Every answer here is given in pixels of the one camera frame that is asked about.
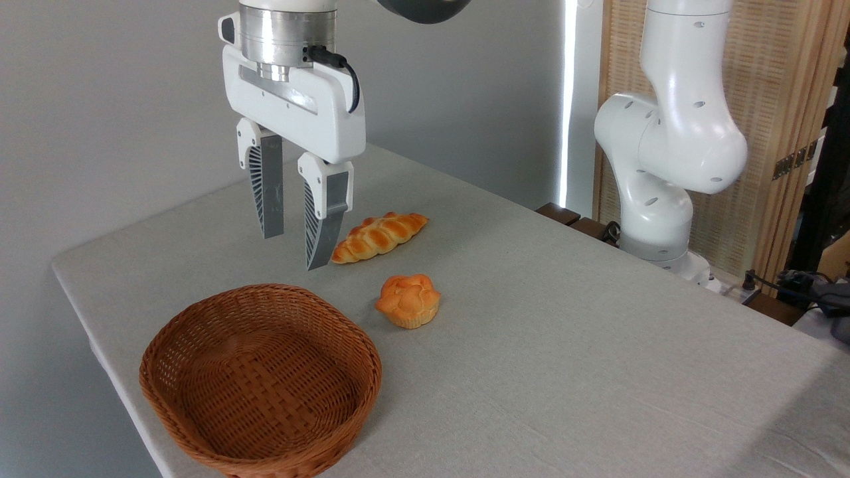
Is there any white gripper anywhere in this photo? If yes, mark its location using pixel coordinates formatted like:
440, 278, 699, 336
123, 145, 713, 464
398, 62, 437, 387
222, 44, 367, 272

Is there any braided golden bread loaf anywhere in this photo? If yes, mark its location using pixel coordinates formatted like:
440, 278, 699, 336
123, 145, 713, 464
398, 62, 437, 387
331, 212, 430, 265

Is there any orange muffin-shaped bread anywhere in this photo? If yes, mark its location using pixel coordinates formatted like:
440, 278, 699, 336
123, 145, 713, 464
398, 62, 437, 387
375, 274, 442, 330

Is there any brown woven wicker basket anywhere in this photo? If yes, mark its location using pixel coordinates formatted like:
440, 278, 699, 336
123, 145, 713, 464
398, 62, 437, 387
139, 283, 383, 478

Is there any dark brown wooden block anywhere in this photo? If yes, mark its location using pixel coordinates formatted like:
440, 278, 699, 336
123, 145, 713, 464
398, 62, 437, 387
570, 217, 622, 247
535, 202, 582, 227

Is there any grey tablecloth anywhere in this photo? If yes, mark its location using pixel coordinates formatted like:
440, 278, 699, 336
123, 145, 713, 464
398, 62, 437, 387
51, 139, 850, 478

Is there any brass screen hinge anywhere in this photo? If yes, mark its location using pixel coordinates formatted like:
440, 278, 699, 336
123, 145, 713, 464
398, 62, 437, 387
772, 139, 819, 181

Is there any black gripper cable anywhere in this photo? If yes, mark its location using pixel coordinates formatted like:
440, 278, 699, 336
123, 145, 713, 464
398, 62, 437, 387
305, 44, 361, 114

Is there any black cable bundle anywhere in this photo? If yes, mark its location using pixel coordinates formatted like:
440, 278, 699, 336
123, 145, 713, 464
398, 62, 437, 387
742, 268, 850, 343

